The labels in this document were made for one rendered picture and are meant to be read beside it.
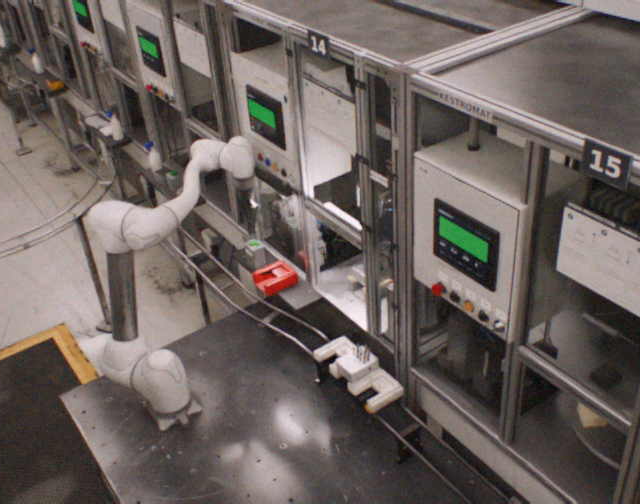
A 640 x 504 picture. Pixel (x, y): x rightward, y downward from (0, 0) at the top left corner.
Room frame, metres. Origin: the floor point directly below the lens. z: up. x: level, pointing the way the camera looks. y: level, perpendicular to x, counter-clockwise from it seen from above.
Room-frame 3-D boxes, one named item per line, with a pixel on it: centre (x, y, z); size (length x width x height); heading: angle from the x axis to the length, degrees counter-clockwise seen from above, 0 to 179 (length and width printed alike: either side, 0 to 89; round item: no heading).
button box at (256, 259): (2.71, 0.26, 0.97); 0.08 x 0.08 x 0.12; 32
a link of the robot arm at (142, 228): (2.25, 0.59, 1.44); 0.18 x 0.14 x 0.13; 147
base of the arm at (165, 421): (2.10, 0.61, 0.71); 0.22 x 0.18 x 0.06; 32
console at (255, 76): (2.78, 0.06, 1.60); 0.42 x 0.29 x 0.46; 32
